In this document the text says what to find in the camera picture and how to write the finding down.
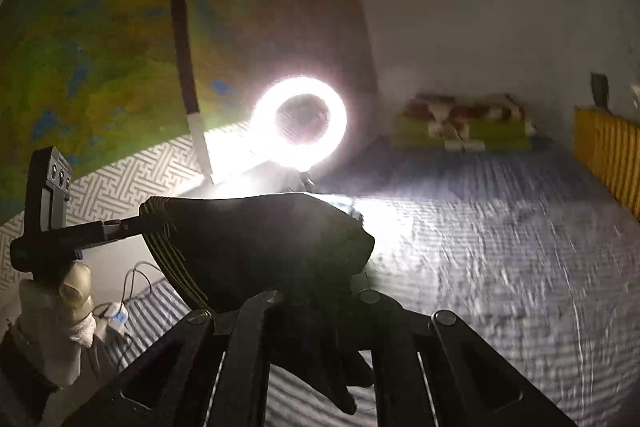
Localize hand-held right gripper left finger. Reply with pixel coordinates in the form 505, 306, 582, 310
62, 291, 282, 427

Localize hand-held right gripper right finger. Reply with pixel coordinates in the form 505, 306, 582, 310
357, 289, 576, 427

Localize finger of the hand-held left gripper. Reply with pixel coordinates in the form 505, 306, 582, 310
100, 213, 171, 240

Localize black pants with yellow stripes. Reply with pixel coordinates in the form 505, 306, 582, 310
139, 192, 376, 415

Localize person's left hand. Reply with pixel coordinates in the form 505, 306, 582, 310
19, 261, 97, 388

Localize grey striped bedsheet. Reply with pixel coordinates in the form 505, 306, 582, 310
90, 134, 640, 427

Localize black pole with white end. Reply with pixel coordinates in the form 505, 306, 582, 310
167, 0, 223, 188

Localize green folded blanket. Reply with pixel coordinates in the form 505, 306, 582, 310
390, 114, 538, 152

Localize red white patterned blanket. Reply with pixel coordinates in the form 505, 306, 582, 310
402, 93, 537, 135

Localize small dark object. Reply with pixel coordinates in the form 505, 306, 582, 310
590, 73, 610, 110

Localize yellow green wall hanging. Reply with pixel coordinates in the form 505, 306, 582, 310
0, 0, 377, 225

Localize ring light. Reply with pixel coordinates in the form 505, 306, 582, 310
251, 77, 348, 188

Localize yellow wooden slatted rail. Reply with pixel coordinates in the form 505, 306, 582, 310
572, 106, 640, 223

